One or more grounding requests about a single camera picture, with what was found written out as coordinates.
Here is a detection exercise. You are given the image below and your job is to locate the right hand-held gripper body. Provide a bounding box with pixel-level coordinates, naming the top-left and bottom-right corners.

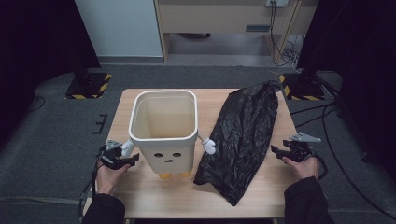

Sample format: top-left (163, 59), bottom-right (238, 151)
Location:
top-left (282, 132), bottom-right (321, 162)

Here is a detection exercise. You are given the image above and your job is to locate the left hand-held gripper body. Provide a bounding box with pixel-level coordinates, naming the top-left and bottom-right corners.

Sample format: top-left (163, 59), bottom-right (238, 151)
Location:
top-left (98, 139), bottom-right (125, 171)

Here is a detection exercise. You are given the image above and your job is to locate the white trash bin with face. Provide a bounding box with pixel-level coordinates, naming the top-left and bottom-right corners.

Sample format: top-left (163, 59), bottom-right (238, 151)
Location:
top-left (120, 92), bottom-right (217, 180)

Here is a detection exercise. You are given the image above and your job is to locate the black garbage bag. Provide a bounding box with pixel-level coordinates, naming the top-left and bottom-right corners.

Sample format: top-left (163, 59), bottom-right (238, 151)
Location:
top-left (193, 79), bottom-right (281, 207)

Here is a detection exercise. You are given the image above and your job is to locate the person's right hand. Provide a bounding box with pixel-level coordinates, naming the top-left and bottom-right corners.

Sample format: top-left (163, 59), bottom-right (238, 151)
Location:
top-left (281, 156), bottom-right (320, 182)

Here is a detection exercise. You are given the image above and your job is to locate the person's left hand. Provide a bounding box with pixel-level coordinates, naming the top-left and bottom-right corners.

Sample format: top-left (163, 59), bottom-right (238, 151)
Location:
top-left (95, 162), bottom-right (132, 196)

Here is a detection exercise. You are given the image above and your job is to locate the black curtain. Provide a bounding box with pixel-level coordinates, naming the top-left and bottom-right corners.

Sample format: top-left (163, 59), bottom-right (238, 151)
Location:
top-left (0, 0), bottom-right (101, 147)
top-left (297, 0), bottom-right (396, 181)

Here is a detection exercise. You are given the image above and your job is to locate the white cabinet panel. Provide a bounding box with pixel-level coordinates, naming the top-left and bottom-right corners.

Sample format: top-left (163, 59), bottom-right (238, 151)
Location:
top-left (74, 0), bottom-right (164, 59)

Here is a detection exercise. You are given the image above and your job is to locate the light wooden desk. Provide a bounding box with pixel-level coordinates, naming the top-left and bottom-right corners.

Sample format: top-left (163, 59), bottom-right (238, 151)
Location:
top-left (154, 0), bottom-right (320, 63)

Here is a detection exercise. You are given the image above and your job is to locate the left hand-held gripper cable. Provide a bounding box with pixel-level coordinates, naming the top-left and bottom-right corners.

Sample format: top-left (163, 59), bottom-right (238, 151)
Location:
top-left (78, 148), bottom-right (106, 218)

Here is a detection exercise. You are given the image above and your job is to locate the long black floor cable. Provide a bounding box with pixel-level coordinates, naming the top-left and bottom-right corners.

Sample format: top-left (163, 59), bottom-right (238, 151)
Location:
top-left (321, 102), bottom-right (396, 220)

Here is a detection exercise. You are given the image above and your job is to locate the short black floor cable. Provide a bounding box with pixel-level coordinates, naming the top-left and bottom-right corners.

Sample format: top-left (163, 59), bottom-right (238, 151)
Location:
top-left (27, 96), bottom-right (47, 113)

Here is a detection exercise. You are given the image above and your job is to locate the black socket cable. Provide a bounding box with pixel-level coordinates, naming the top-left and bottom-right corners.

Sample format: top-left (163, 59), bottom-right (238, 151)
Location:
top-left (269, 1), bottom-right (302, 68)

